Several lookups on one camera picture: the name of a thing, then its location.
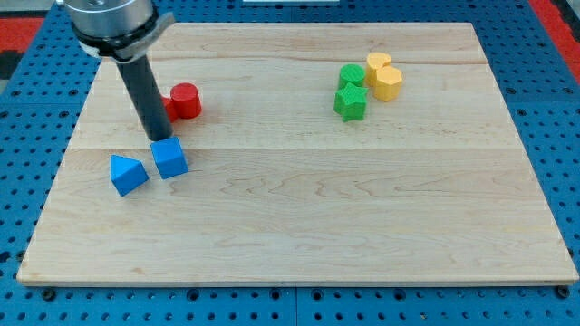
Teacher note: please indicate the red star block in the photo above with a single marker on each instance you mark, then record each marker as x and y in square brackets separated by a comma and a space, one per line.
[170, 108]

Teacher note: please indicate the green cylinder block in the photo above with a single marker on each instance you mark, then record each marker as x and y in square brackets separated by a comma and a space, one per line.
[351, 73]

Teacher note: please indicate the blue triangle block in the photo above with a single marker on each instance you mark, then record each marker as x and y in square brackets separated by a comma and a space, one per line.
[126, 174]

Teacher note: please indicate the green star block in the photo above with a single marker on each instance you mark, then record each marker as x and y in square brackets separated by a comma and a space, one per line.
[350, 102]

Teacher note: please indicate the red cylinder block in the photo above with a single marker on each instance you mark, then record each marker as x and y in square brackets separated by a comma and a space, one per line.
[186, 100]

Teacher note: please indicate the yellow heart block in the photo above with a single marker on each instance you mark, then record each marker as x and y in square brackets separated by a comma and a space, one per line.
[374, 62]

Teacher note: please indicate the blue cube block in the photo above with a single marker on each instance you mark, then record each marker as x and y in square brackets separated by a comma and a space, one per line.
[169, 157]

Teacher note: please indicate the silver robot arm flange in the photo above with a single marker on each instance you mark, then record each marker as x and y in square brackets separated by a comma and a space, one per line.
[122, 30]

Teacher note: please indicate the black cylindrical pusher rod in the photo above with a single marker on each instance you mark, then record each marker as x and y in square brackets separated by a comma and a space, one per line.
[144, 93]

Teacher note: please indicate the yellow hexagon block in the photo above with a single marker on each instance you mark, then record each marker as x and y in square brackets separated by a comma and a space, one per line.
[388, 83]

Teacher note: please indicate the light wooden board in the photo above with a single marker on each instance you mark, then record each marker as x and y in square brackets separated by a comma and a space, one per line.
[433, 188]

